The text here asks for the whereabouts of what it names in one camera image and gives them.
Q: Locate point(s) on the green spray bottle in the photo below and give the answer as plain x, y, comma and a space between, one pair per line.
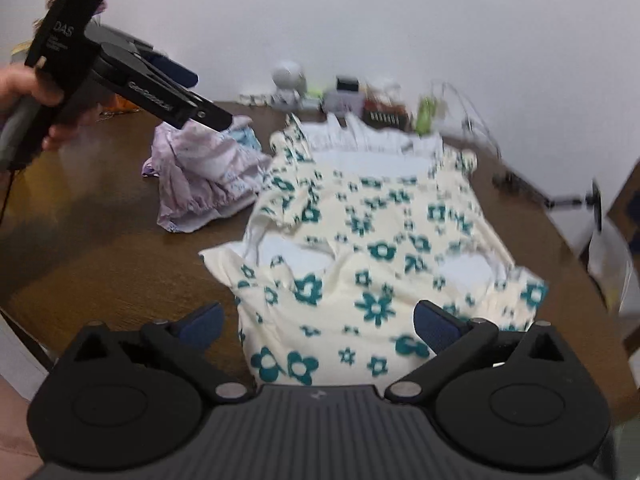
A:
426, 112

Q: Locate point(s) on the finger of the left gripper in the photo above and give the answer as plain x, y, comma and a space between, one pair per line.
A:
103, 34
129, 76

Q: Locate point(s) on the cream green floral garment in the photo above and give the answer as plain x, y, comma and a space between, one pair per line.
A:
353, 227

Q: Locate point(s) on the small black box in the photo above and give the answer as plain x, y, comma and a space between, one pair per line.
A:
347, 84

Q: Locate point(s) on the white floral tin box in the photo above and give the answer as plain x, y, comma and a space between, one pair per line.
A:
342, 102

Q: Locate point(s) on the red green tissue box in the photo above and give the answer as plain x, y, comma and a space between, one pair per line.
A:
384, 106

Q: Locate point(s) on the pink floral garment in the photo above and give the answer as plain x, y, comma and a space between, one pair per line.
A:
203, 174

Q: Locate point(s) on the green white tissue packs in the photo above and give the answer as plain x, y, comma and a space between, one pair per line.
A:
311, 100

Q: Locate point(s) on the white robot speaker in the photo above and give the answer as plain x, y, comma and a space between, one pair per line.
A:
291, 85

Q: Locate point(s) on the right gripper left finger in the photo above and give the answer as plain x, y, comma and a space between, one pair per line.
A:
179, 346

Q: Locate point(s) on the person left hand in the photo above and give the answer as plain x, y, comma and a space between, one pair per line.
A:
19, 81

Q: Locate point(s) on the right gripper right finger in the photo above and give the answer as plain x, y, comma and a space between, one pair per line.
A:
457, 344

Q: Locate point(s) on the plastic bag of oranges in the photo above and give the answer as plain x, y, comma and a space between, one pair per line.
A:
113, 105

